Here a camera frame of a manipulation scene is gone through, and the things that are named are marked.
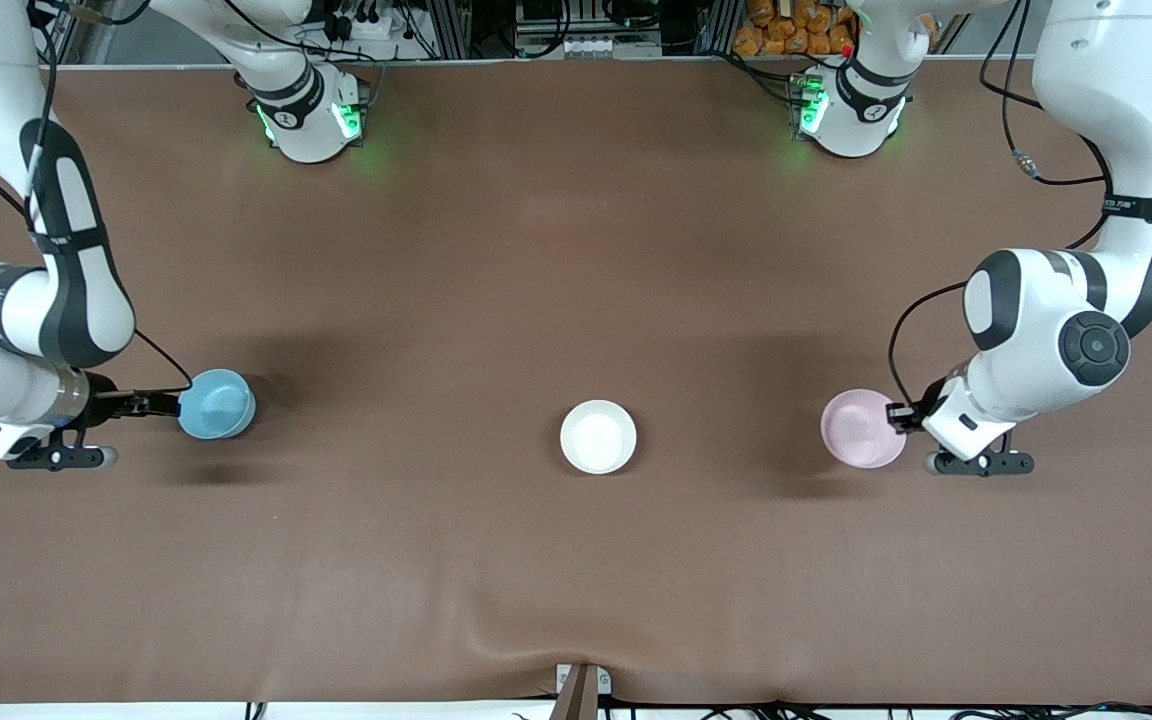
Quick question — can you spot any pink bowl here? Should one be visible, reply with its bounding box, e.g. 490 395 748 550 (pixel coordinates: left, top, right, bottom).
820 388 908 470

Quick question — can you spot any blue bowl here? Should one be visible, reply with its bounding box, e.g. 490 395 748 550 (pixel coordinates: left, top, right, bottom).
177 368 258 441

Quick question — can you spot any white bowl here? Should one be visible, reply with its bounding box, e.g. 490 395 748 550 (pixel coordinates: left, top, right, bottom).
559 399 638 475

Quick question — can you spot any brown table mat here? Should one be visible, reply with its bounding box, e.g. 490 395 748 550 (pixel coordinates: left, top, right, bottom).
0 60 1152 706

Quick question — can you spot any orange snack bag pile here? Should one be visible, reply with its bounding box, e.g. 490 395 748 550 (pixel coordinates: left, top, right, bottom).
733 0 857 57

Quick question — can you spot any white power strip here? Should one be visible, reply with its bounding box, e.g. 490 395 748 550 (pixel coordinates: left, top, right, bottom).
321 0 407 46

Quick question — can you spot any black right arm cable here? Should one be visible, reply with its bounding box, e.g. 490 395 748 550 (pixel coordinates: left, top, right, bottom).
26 0 195 396

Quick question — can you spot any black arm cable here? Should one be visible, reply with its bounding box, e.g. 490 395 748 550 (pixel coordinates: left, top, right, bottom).
886 0 1152 411
26 0 195 396

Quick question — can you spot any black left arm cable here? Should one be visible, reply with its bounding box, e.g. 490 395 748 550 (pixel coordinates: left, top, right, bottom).
886 0 1152 411

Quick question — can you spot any metal edge bracket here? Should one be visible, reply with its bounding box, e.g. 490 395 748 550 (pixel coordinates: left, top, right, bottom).
555 662 613 697

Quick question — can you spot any aluminium frame profile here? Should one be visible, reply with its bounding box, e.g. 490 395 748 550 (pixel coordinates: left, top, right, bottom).
699 0 739 57
433 0 473 59

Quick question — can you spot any brown wooden post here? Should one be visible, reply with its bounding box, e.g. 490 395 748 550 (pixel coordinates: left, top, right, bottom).
548 665 600 720

